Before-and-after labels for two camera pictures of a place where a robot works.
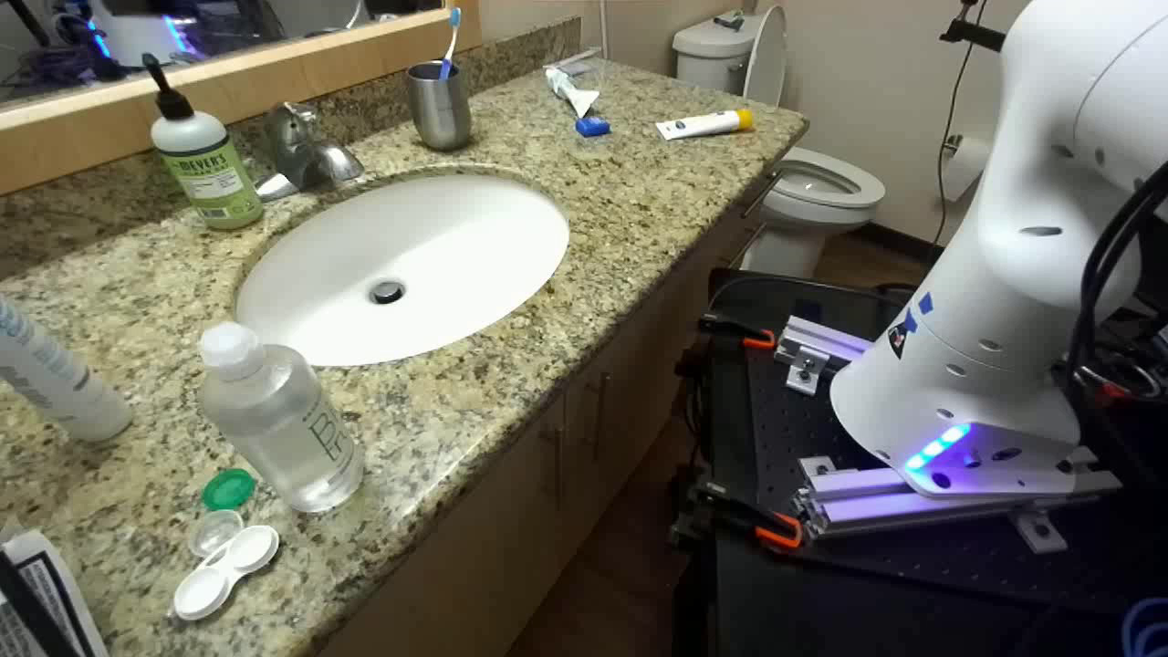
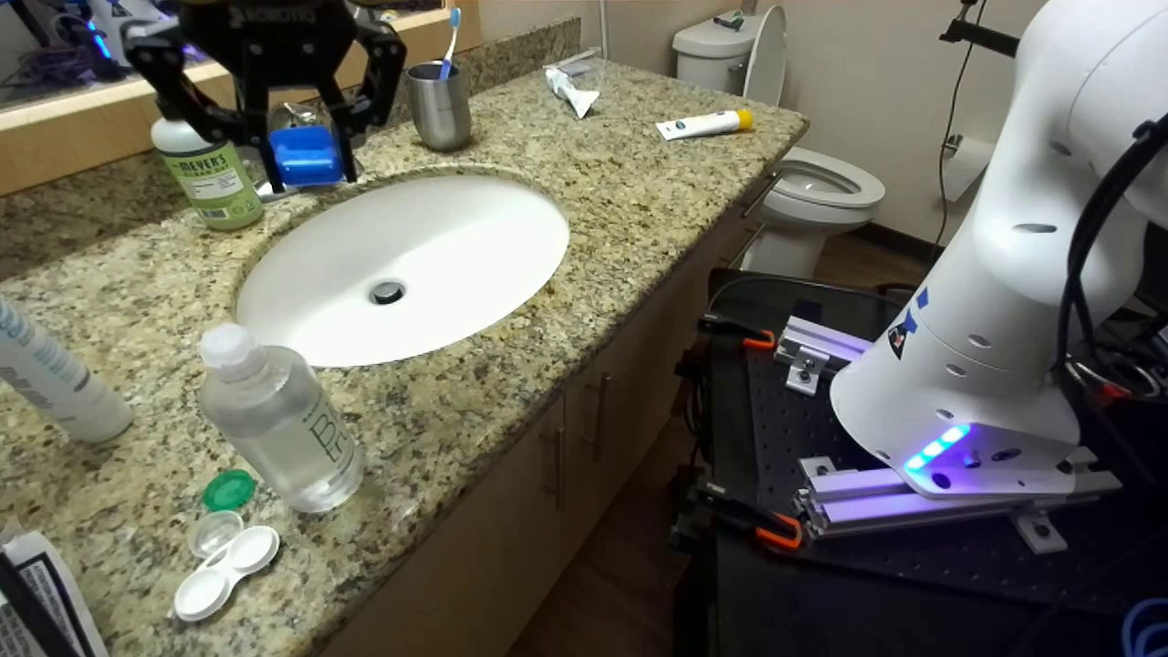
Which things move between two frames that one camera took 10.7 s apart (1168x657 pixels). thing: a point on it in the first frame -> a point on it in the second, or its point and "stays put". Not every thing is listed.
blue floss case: x=594 y=127 -> x=308 y=155
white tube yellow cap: x=725 y=121 stays put
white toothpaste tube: x=579 y=100 stays put
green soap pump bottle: x=198 y=159 stays put
